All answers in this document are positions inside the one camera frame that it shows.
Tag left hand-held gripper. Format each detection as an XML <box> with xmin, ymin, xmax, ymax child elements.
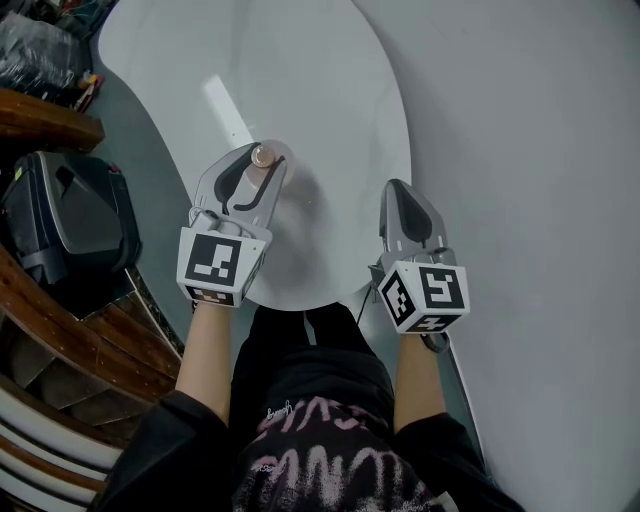
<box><xmin>177</xmin><ymin>142</ymin><xmax>287</xmax><ymax>307</ymax></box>

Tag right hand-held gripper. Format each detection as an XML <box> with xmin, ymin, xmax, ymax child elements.
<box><xmin>369</xmin><ymin>178</ymin><xmax>471</xmax><ymax>335</ymax></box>

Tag person's left forearm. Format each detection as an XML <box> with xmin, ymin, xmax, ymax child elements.
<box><xmin>174</xmin><ymin>301</ymin><xmax>236</xmax><ymax>426</ymax></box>

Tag person's right forearm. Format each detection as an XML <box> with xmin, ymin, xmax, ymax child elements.
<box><xmin>392</xmin><ymin>331</ymin><xmax>446</xmax><ymax>436</ymax></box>

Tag white kidney-shaped table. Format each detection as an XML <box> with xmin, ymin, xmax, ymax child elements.
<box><xmin>97</xmin><ymin>0</ymin><xmax>414</xmax><ymax>312</ymax></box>

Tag black machine case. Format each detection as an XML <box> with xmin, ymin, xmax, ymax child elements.
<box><xmin>0</xmin><ymin>151</ymin><xmax>143</xmax><ymax>286</ymax></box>

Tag black trousers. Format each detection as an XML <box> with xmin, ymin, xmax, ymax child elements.
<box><xmin>227</xmin><ymin>302</ymin><xmax>396</xmax><ymax>431</ymax></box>

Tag small tools on floor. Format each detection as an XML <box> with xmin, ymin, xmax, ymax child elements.
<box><xmin>74</xmin><ymin>69</ymin><xmax>106</xmax><ymax>114</ymax></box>

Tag plastic-wrapped stack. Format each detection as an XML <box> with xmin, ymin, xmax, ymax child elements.
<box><xmin>0</xmin><ymin>19</ymin><xmax>84</xmax><ymax>96</ymax></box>

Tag black shirt with pink print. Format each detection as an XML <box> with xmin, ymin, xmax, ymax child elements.
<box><xmin>102</xmin><ymin>384</ymin><xmax>526</xmax><ymax>512</ymax></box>

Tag black cable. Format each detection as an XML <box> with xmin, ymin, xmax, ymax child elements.
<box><xmin>354</xmin><ymin>282</ymin><xmax>376</xmax><ymax>321</ymax></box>

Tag black wrist strap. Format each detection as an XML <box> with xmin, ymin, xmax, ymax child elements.
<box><xmin>419</xmin><ymin>332</ymin><xmax>451</xmax><ymax>354</ymax></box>

